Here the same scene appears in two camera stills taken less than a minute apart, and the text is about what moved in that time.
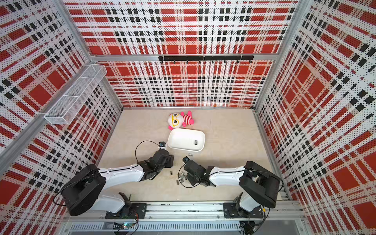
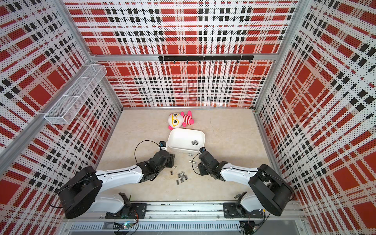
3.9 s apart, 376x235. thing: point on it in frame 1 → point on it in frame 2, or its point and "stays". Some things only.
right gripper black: x=190 y=179 → x=200 y=167
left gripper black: x=170 y=159 stays
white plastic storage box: x=189 y=140 stays
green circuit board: x=122 y=225 stays
